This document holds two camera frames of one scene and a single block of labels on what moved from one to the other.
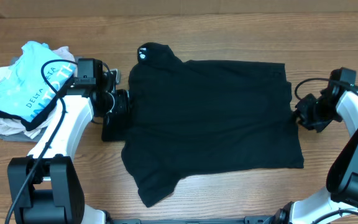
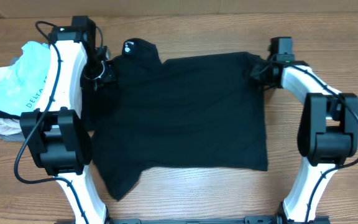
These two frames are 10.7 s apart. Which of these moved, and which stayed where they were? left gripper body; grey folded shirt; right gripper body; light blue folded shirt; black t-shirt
Moved: black t-shirt; left gripper body; right gripper body
Stayed: light blue folded shirt; grey folded shirt
